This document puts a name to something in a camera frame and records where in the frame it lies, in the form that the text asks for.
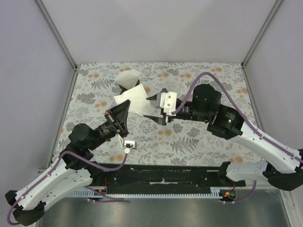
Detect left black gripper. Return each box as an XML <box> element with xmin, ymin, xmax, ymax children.
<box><xmin>89</xmin><ymin>99</ymin><xmax>132</xmax><ymax>150</ymax></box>

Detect green glass coffee dripper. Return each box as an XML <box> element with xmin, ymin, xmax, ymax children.
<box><xmin>119</xmin><ymin>80</ymin><xmax>140</xmax><ymax>94</ymax></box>

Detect white paper coffee filter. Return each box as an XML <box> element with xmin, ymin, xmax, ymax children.
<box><xmin>115</xmin><ymin>69</ymin><xmax>141</xmax><ymax>90</ymax></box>

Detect clear glass cup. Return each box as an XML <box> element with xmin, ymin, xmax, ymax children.
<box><xmin>176</xmin><ymin>85</ymin><xmax>188</xmax><ymax>100</ymax></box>

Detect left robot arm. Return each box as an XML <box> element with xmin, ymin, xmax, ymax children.
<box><xmin>5</xmin><ymin>100</ymin><xmax>131</xmax><ymax>227</ymax></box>

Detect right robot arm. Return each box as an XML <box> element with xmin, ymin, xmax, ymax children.
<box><xmin>147</xmin><ymin>84</ymin><xmax>303</xmax><ymax>191</ymax></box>

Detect floral patterned table mat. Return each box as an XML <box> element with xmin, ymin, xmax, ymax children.
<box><xmin>53</xmin><ymin>62</ymin><xmax>260</xmax><ymax>166</ymax></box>

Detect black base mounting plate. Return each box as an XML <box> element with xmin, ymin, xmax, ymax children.
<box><xmin>89</xmin><ymin>162</ymin><xmax>247</xmax><ymax>195</ymax></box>

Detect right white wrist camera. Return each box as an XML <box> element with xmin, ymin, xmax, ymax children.
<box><xmin>156</xmin><ymin>92</ymin><xmax>177</xmax><ymax>116</ymax></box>

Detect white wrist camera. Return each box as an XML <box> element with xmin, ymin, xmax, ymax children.
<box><xmin>119</xmin><ymin>136</ymin><xmax>137</xmax><ymax>154</ymax></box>
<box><xmin>156</xmin><ymin>92</ymin><xmax>177</xmax><ymax>116</ymax></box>

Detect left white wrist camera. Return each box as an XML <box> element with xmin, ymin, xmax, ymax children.
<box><xmin>119</xmin><ymin>136</ymin><xmax>137</xmax><ymax>154</ymax></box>

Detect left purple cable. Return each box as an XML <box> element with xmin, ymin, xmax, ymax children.
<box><xmin>7</xmin><ymin>151</ymin><xmax>130</xmax><ymax>225</ymax></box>

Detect purple cable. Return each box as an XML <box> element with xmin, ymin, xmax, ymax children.
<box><xmin>7</xmin><ymin>151</ymin><xmax>130</xmax><ymax>225</ymax></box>
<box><xmin>172</xmin><ymin>72</ymin><xmax>303</xmax><ymax>204</ymax></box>

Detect white slotted cable duct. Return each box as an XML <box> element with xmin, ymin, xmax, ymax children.
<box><xmin>68</xmin><ymin>187</ymin><xmax>224</xmax><ymax>198</ymax></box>

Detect aluminium rail frame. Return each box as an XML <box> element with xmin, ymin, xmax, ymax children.
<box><xmin>33</xmin><ymin>0</ymin><xmax>79</xmax><ymax>71</ymax></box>

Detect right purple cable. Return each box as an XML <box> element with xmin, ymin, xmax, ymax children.
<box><xmin>172</xmin><ymin>72</ymin><xmax>303</xmax><ymax>204</ymax></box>

